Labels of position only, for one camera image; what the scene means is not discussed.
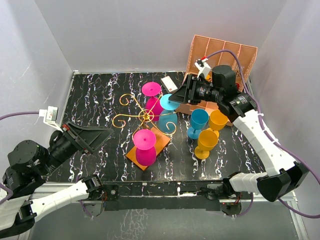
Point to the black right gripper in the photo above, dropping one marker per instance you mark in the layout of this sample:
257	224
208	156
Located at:
186	93

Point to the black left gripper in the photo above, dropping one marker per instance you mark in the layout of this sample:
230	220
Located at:
90	138

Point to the blue wine glass front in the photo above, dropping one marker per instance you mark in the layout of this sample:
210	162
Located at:
198	119

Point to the light blue wine glass back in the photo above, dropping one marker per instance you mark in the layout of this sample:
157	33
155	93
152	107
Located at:
168	117

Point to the magenta wine glass back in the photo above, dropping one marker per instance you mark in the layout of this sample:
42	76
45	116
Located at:
151	90

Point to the magenta wine glass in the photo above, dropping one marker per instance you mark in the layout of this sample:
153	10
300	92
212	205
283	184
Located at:
144	141
151	90

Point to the yellow wine glass front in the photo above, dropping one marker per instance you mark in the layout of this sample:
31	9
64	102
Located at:
217	121

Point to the yellow wine glass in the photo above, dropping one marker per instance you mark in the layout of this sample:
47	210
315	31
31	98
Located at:
217	121
206	141

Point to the yellow wine glass back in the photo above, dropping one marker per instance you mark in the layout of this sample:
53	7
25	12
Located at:
206	141

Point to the magenta wine glass front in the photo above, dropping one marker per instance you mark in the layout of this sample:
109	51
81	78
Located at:
144	141

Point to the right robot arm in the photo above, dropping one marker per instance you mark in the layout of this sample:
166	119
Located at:
282	172

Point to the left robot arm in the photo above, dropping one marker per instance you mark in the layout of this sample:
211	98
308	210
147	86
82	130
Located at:
30	163

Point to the wooden rack base board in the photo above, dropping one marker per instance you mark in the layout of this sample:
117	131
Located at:
161	142

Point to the white small box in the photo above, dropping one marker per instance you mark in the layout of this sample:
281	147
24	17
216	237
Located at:
168	84

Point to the pink desk file organizer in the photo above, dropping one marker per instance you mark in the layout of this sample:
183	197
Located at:
231	64

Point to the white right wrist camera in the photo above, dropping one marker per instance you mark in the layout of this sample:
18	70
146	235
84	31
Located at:
203	67

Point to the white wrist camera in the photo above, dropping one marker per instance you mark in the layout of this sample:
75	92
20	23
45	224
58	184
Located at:
49	116
203	67

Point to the gold wire wine glass rack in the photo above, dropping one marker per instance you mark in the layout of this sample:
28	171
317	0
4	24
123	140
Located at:
145	116

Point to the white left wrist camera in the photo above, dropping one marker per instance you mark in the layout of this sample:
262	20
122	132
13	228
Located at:
49	116

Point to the black mounting rail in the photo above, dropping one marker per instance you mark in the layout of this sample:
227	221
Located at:
159	195

